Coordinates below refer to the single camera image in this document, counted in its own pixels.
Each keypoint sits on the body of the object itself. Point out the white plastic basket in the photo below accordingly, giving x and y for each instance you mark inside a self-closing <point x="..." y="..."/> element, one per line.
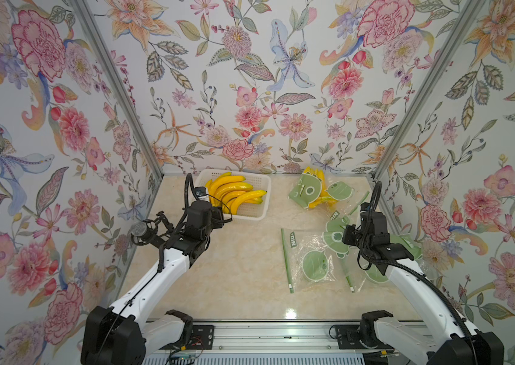
<point x="246" y="211"/>

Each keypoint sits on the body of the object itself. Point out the single yellow banana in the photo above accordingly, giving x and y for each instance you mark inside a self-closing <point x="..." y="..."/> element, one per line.
<point x="226" y="178"/>
<point x="252" y="197"/>

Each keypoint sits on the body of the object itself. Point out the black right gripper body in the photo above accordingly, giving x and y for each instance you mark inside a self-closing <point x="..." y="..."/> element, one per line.
<point x="354" y="237"/>

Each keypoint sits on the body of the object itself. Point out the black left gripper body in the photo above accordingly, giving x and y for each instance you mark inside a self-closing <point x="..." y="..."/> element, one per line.
<point x="216" y="219"/>

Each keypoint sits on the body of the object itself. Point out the aluminium front rail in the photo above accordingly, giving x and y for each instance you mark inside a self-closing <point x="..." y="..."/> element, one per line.
<point x="275" y="340"/>

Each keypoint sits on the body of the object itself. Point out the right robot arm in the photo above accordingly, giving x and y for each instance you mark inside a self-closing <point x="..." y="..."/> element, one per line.
<point x="454" y="338"/>

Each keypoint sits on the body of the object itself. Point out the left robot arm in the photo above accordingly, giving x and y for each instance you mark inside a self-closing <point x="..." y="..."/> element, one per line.
<point x="122" y="332"/>

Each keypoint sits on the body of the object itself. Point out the zip-top bag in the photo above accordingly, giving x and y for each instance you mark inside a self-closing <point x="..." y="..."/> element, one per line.
<point x="319" y="257"/>
<point x="372" y="250"/>
<point x="314" y="190"/>

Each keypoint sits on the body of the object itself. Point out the yellow banana bunch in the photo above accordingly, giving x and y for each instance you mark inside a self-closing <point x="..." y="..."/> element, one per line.
<point x="225" y="194"/>

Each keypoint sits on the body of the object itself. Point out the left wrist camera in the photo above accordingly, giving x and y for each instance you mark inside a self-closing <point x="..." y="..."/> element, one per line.
<point x="201" y="194"/>

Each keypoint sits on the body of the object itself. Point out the black microphone on tripod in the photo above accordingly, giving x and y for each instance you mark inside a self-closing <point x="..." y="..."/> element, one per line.
<point x="154" y="232"/>

